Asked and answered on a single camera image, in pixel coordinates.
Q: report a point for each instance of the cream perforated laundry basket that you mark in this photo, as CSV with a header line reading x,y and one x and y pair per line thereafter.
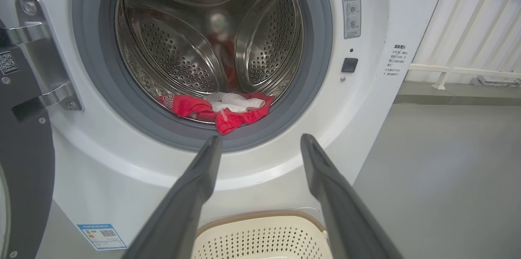
x,y
260,238

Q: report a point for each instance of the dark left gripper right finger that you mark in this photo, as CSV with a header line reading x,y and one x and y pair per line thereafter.
x,y
342,214

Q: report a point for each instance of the stainless steel washing machine drum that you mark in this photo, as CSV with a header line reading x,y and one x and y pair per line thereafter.
x,y
175,47

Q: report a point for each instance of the QR code label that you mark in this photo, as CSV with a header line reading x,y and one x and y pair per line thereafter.
x,y
8,62

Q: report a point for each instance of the dark washing machine door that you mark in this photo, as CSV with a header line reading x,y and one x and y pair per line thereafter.
x,y
24,169

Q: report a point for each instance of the white front-load washing machine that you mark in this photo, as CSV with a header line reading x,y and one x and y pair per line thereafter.
x,y
386,6

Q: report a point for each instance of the metal door hinge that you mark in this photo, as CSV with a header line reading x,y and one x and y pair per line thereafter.
x,y
44,59

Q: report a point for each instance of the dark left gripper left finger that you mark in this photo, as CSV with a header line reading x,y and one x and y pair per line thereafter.
x,y
183,210

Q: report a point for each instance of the white railing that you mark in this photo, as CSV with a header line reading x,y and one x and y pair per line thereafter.
x,y
468,14

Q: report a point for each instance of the printed black text label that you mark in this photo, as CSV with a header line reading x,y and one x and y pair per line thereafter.
x,y
395,60

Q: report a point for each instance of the grey warning sticker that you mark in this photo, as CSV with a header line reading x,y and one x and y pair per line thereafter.
x,y
350,4

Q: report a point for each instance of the red Bulls 23 jersey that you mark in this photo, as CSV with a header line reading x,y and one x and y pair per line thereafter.
x,y
187,106

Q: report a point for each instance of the red and white garment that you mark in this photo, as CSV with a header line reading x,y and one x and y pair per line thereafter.
x,y
240,118

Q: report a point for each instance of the blue energy label sticker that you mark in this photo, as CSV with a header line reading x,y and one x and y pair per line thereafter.
x,y
101,236

